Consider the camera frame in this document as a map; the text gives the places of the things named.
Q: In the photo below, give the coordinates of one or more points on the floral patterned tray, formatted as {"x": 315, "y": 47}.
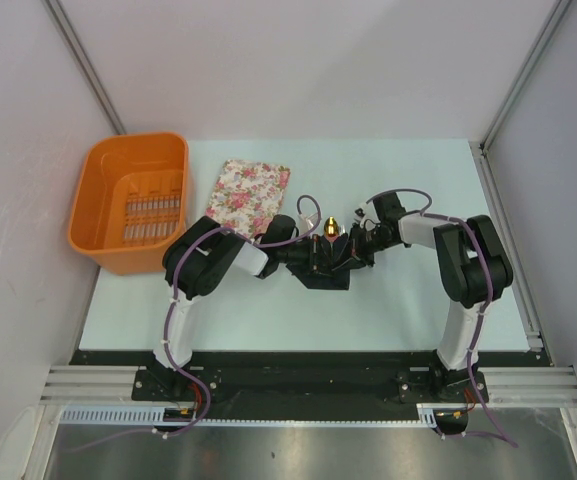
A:
{"x": 247, "y": 195}

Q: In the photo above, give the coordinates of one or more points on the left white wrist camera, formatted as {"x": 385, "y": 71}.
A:
{"x": 308, "y": 223}

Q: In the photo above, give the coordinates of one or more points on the black paper napkin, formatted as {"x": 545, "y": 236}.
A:
{"x": 297, "y": 258}

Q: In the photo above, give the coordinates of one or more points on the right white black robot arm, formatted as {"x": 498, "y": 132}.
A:
{"x": 473, "y": 266}

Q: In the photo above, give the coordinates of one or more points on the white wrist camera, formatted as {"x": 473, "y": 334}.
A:
{"x": 361, "y": 214}
{"x": 308, "y": 223}

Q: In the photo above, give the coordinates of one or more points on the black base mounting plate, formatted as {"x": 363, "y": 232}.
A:
{"x": 324, "y": 386}

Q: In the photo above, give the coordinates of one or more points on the orange plastic basket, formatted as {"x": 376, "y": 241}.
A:
{"x": 132, "y": 201}

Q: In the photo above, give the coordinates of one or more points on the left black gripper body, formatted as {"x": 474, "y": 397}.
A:
{"x": 310, "y": 250}

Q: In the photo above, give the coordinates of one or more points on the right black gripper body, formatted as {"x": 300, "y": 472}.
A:
{"x": 366, "y": 243}

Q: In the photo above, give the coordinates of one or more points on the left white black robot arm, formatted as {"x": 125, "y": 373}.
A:
{"x": 197, "y": 262}

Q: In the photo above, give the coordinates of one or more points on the iridescent gold spoon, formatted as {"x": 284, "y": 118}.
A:
{"x": 331, "y": 228}

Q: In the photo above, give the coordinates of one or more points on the aluminium front rail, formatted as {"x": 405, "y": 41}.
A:
{"x": 89, "y": 385}

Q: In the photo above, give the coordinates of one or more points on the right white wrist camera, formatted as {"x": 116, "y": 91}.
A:
{"x": 361, "y": 214}

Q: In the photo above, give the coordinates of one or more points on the white slotted cable duct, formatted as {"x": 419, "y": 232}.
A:
{"x": 112, "y": 415}

